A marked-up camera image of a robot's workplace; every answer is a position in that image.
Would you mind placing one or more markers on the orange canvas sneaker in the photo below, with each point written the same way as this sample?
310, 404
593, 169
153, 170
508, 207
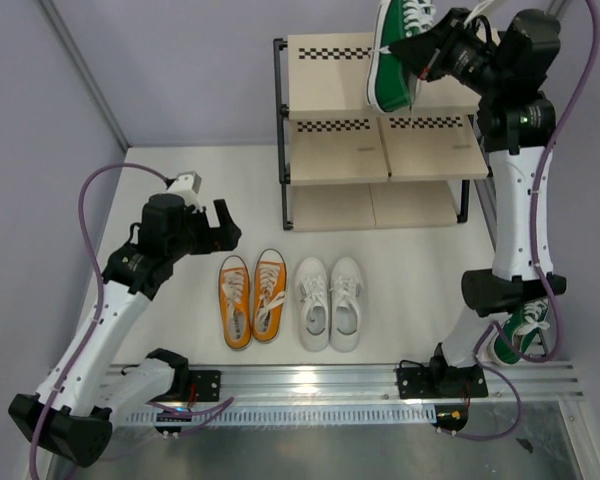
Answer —
270, 285
234, 302

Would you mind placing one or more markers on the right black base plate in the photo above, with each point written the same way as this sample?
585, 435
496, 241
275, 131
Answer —
415, 382

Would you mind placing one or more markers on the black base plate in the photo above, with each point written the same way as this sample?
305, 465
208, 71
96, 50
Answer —
415, 382
203, 386

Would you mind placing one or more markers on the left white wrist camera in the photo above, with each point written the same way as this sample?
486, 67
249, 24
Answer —
187, 186

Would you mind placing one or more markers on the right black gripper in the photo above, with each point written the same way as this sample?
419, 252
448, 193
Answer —
424, 52

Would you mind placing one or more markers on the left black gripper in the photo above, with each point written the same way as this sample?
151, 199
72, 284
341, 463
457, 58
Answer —
223, 238

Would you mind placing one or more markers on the left orange canvas sneaker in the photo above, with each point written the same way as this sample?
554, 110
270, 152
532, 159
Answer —
234, 302

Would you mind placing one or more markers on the beige black shoe shelf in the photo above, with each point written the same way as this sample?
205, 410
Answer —
342, 166

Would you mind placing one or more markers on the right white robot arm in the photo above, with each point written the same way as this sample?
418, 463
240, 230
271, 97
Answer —
519, 126

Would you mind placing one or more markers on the slotted grey cable duct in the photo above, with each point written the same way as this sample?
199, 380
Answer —
295, 415

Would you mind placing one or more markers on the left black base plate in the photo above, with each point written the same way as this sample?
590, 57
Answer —
203, 386

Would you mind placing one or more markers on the right orange canvas sneaker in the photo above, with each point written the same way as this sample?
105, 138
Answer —
270, 285

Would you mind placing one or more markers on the white sneaker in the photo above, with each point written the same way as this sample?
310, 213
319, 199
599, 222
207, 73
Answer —
311, 295
346, 288

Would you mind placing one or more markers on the aluminium mounting rail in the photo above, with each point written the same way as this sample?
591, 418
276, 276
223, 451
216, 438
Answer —
376, 383

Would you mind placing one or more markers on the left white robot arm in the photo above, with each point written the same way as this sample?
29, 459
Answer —
71, 414

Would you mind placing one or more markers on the green sneaker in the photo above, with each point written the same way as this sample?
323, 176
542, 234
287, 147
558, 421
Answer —
388, 87
521, 329

